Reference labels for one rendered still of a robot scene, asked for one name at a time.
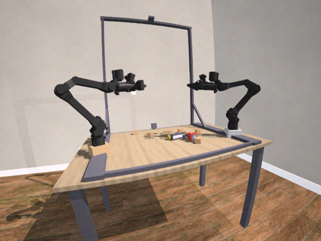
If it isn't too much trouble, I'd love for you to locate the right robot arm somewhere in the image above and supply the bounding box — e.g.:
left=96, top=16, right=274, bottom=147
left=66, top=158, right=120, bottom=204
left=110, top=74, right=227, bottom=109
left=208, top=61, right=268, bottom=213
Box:
left=54, top=69, right=136, bottom=147

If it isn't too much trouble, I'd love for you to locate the grey metal overhead frame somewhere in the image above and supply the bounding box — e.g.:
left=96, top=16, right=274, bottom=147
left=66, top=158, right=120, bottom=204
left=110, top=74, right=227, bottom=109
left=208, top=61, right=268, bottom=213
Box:
left=101, top=16, right=206, bottom=139

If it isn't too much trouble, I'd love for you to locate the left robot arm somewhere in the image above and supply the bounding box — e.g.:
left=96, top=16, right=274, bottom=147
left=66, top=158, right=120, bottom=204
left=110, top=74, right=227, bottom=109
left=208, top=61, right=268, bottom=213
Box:
left=199, top=72, right=261, bottom=130

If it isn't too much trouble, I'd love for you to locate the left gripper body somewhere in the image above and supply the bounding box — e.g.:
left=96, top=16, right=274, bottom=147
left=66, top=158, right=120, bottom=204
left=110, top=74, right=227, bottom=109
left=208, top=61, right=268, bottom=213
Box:
left=196, top=80, right=209, bottom=91

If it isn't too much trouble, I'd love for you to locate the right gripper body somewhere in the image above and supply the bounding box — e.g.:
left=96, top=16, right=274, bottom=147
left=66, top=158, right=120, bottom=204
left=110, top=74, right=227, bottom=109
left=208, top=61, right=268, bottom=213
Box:
left=125, top=80, right=144, bottom=92

